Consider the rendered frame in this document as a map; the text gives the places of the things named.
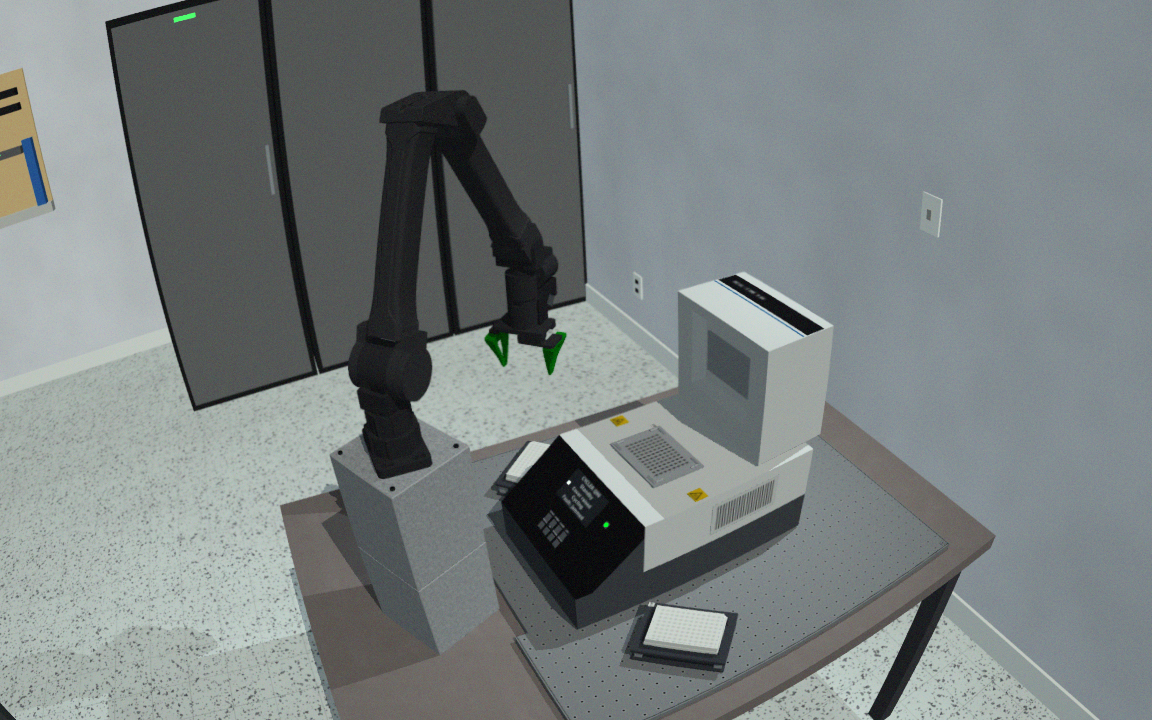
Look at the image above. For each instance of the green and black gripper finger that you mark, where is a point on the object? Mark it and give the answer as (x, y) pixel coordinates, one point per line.
(492, 342)
(550, 355)

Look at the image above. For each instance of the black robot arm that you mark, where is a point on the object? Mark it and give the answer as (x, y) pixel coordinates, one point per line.
(402, 369)

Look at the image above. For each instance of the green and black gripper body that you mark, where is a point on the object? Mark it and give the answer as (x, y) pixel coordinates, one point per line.
(523, 321)

